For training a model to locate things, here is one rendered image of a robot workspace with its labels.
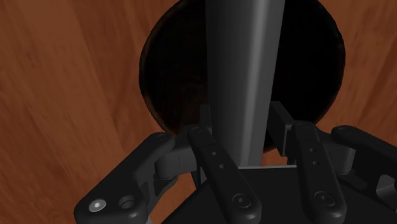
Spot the grey long bar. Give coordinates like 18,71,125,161
204,0,286,167

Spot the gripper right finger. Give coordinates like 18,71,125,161
267,101,397,224

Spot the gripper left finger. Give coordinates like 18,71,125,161
73,104,263,224

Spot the dark round bowl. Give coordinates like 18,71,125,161
138,0,347,155

